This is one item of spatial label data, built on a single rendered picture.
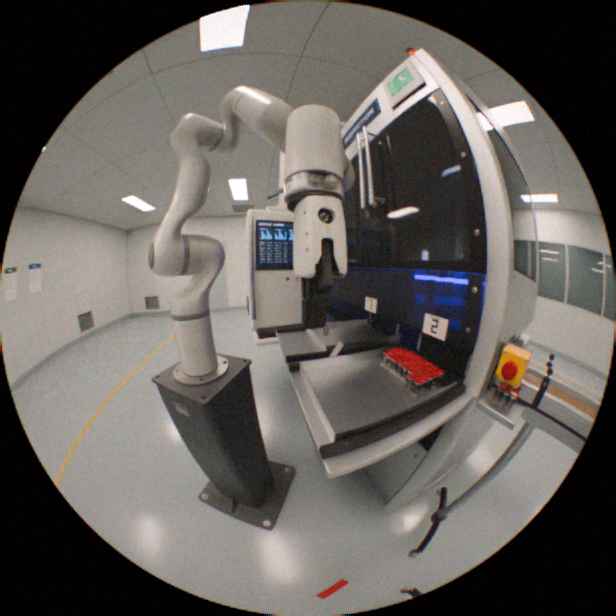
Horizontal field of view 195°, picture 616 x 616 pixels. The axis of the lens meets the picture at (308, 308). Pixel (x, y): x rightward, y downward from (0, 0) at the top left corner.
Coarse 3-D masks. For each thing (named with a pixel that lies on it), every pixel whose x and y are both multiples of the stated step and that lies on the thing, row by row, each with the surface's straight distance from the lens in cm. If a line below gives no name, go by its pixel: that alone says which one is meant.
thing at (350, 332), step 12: (336, 324) 89; (348, 324) 92; (360, 324) 96; (312, 336) 76; (324, 336) 78; (336, 336) 79; (348, 336) 80; (360, 336) 81; (372, 336) 82; (384, 336) 84; (396, 336) 78; (324, 348) 63
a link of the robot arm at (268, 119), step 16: (256, 96) 46; (272, 96) 45; (240, 112) 48; (256, 112) 40; (272, 112) 39; (288, 112) 41; (256, 128) 41; (272, 128) 40; (272, 144) 43; (352, 176) 35
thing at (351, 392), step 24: (312, 360) 52; (336, 360) 55; (360, 360) 59; (312, 384) 48; (336, 384) 48; (360, 384) 49; (384, 384) 50; (336, 408) 41; (360, 408) 42; (384, 408) 43; (408, 408) 40; (336, 432) 32; (360, 432) 35
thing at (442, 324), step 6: (426, 318) 59; (432, 318) 58; (438, 318) 57; (426, 324) 59; (432, 324) 58; (438, 324) 57; (444, 324) 56; (426, 330) 60; (432, 330) 58; (438, 330) 57; (444, 330) 56; (438, 336) 57; (444, 336) 56
